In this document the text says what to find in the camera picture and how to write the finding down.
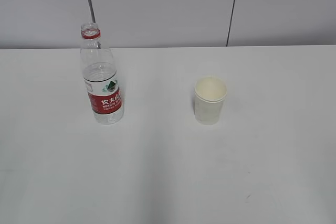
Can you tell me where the white paper cup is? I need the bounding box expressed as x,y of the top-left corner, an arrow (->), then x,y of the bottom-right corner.
194,76 -> 227,125

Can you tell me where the clear Nongfu Spring water bottle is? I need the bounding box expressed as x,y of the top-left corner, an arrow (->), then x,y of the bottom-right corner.
80,23 -> 124,125

